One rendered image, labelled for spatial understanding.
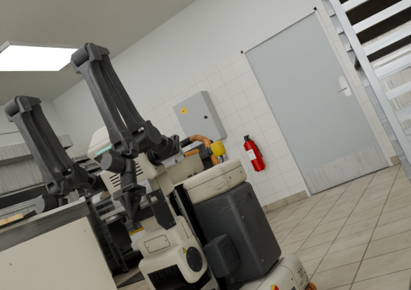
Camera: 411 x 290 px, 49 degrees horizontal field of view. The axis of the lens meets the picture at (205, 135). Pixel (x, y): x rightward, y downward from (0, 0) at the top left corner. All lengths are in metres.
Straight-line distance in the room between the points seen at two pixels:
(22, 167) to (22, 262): 4.28
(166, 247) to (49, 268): 0.54
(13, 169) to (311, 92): 3.68
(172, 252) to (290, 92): 4.20
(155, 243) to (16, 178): 3.87
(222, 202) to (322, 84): 3.86
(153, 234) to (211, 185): 0.33
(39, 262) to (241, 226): 0.87
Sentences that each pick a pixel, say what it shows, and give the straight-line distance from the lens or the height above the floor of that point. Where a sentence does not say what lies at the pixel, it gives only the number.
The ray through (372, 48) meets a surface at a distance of 1.75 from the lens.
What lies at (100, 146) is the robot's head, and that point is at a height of 1.07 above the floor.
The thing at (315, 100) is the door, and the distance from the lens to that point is 5.70.
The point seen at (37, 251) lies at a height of 0.79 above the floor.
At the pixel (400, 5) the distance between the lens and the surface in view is 1.78.
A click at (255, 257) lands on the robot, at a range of 2.01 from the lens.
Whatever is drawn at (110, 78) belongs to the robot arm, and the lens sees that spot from 1.71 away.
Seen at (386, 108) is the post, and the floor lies 0.74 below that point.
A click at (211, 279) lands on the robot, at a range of 2.04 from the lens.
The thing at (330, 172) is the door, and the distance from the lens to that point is 5.78.
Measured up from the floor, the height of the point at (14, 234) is 0.87.
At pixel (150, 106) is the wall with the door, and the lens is 6.70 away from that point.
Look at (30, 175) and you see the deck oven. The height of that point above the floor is 1.65.
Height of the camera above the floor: 0.79
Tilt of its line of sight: 5 degrees up
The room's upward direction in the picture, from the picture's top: 24 degrees counter-clockwise
